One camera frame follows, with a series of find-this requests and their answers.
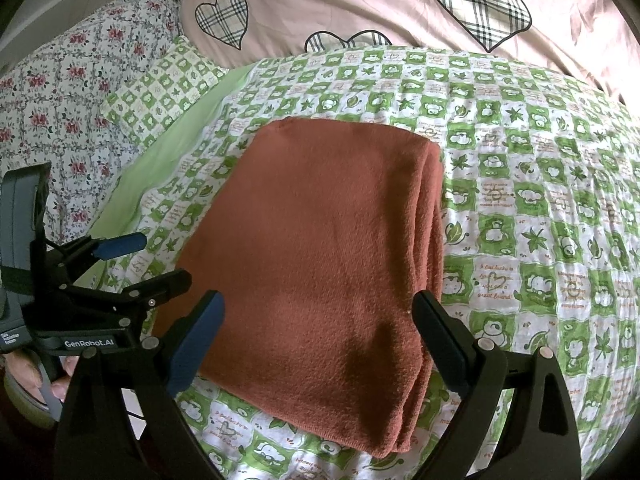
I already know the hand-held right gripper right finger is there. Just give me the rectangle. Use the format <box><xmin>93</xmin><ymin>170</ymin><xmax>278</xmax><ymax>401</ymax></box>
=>
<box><xmin>411</xmin><ymin>290</ymin><xmax>584</xmax><ymax>480</ymax></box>

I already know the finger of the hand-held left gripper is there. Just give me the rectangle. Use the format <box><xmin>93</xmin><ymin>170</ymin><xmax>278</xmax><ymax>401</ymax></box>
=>
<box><xmin>59</xmin><ymin>269</ymin><xmax>194</xmax><ymax>313</ymax></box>
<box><xmin>44</xmin><ymin>231</ymin><xmax>149</xmax><ymax>274</ymax></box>

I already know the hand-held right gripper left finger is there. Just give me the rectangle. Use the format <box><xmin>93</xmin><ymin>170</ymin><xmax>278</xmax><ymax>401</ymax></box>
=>
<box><xmin>52</xmin><ymin>290</ymin><xmax>227</xmax><ymax>480</ymax></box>

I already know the rust brown small garment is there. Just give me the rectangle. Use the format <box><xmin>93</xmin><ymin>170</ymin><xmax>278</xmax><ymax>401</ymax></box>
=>
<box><xmin>152</xmin><ymin>116</ymin><xmax>446</xmax><ymax>459</ymax></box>

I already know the person's left forearm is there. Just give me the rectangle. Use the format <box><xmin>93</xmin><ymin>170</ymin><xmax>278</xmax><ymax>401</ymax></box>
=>
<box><xmin>1</xmin><ymin>375</ymin><xmax>57</xmax><ymax>428</ymax></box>

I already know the person's left hand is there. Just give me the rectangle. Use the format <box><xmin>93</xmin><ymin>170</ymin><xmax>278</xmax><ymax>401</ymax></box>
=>
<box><xmin>4</xmin><ymin>354</ymin><xmax>80</xmax><ymax>402</ymax></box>

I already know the green checked printed blanket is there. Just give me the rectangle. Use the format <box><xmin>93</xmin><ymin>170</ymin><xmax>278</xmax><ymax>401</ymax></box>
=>
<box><xmin>90</xmin><ymin>40</ymin><xmax>640</xmax><ymax>480</ymax></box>

